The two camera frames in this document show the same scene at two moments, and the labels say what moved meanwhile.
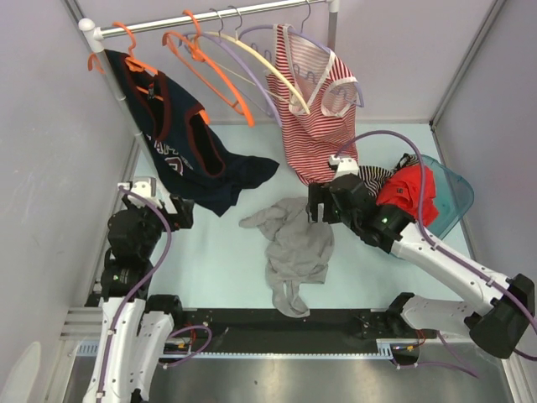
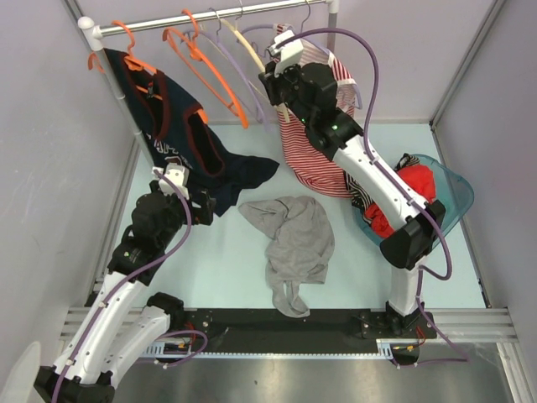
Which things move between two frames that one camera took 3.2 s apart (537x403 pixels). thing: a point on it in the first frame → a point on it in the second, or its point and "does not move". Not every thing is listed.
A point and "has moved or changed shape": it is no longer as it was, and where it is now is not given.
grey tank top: [298, 252] does not move
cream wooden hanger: [234, 40] has moved or changed shape
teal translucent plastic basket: [454, 196] does not move
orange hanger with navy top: [138, 65] does not move
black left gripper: [183, 218] → [202, 214]
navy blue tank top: [190, 159] does not move
